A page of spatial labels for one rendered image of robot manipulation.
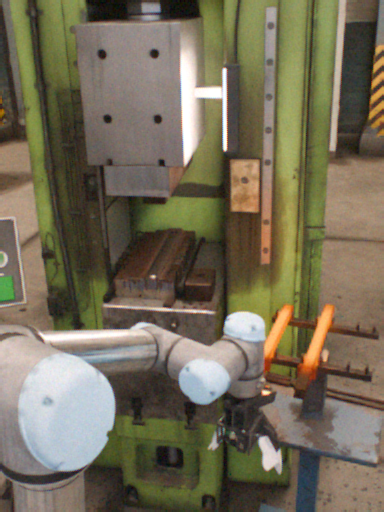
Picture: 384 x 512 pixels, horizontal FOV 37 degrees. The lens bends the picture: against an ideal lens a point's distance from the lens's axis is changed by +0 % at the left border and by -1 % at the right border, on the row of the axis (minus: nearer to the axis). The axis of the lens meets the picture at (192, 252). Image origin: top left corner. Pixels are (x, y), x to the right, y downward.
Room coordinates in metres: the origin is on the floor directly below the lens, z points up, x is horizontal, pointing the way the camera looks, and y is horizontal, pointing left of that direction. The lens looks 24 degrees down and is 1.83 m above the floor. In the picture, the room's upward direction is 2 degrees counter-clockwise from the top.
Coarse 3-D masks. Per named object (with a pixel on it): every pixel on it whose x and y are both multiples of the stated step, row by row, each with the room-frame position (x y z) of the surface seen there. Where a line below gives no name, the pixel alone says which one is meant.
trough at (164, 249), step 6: (174, 234) 2.07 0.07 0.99; (168, 240) 2.02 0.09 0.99; (162, 246) 1.95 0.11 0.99; (168, 246) 1.96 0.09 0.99; (162, 252) 1.91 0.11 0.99; (156, 258) 1.84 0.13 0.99; (162, 258) 1.86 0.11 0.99; (156, 264) 1.81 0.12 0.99; (150, 270) 1.75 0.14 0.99; (156, 270) 1.76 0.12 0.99
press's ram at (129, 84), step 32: (96, 32) 1.71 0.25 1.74; (128, 32) 1.69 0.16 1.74; (160, 32) 1.68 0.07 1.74; (192, 32) 1.86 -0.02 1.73; (96, 64) 1.71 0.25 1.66; (128, 64) 1.70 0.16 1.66; (160, 64) 1.68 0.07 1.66; (192, 64) 1.84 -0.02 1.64; (96, 96) 1.71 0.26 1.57; (128, 96) 1.70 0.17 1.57; (160, 96) 1.68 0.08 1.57; (192, 96) 1.83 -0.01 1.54; (96, 128) 1.72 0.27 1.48; (128, 128) 1.70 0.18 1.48; (160, 128) 1.68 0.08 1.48; (192, 128) 1.81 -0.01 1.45; (96, 160) 1.72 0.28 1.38; (128, 160) 1.70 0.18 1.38; (160, 160) 1.71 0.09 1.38
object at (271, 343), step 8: (288, 304) 1.57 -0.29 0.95; (280, 312) 1.53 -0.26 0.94; (288, 312) 1.53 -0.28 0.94; (280, 320) 1.48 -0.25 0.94; (288, 320) 1.51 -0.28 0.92; (272, 328) 1.44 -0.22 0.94; (280, 328) 1.44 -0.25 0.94; (272, 336) 1.40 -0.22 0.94; (280, 336) 1.42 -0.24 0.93; (264, 344) 1.36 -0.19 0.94; (272, 344) 1.36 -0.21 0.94; (264, 352) 1.32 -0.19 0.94; (272, 352) 1.34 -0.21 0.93; (264, 360) 1.27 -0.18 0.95; (264, 368) 1.27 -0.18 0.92
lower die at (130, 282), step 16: (144, 240) 2.04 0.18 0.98; (160, 240) 2.01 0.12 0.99; (176, 240) 1.98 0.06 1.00; (144, 256) 1.87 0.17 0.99; (128, 272) 1.76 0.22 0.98; (144, 272) 1.73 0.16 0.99; (160, 272) 1.72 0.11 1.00; (176, 272) 1.73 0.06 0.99; (128, 288) 1.70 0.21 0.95; (144, 288) 1.69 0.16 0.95; (160, 288) 1.69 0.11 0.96
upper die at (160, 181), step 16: (192, 160) 2.07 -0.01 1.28; (112, 176) 1.71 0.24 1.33; (128, 176) 1.70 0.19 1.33; (144, 176) 1.69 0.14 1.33; (160, 176) 1.68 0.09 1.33; (176, 176) 1.79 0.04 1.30; (112, 192) 1.71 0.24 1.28; (128, 192) 1.70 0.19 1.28; (144, 192) 1.69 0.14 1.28; (160, 192) 1.68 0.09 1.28
